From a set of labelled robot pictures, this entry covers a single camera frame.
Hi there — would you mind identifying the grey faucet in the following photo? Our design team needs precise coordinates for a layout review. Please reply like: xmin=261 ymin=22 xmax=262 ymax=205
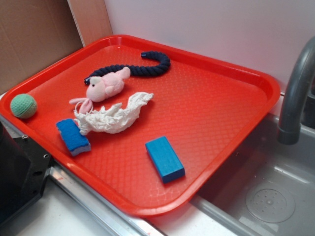
xmin=277 ymin=37 xmax=315 ymax=145

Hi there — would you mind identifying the green rubber ball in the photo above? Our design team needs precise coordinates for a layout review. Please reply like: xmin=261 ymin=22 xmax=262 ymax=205
xmin=10 ymin=93 xmax=37 ymax=119

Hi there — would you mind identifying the navy blue rope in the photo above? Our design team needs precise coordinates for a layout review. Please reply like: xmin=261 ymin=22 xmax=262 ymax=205
xmin=84 ymin=50 xmax=171 ymax=86

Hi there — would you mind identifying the brown cardboard panel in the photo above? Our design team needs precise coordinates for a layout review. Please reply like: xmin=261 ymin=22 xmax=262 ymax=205
xmin=0 ymin=0 xmax=83 ymax=93

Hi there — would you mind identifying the red plastic tray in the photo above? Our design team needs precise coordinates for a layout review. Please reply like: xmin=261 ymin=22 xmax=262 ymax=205
xmin=0 ymin=35 xmax=280 ymax=217

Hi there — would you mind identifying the grey sink basin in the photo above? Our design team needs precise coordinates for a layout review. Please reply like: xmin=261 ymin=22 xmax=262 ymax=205
xmin=191 ymin=115 xmax=315 ymax=236

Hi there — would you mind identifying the blue wooden block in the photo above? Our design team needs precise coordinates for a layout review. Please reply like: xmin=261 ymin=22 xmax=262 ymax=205
xmin=145 ymin=136 xmax=186 ymax=184

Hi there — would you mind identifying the crumpled white paper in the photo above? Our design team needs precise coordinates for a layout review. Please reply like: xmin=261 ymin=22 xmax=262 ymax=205
xmin=74 ymin=92 xmax=154 ymax=135

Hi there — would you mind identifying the blue sponge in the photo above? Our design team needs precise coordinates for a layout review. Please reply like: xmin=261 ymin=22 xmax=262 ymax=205
xmin=56 ymin=119 xmax=91 ymax=156

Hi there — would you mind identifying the pink plush toy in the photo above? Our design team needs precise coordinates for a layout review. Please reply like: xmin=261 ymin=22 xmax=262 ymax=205
xmin=69 ymin=67 xmax=131 ymax=114

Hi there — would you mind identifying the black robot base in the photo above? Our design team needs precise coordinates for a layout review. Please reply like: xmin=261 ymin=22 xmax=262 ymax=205
xmin=0 ymin=124 xmax=52 ymax=226

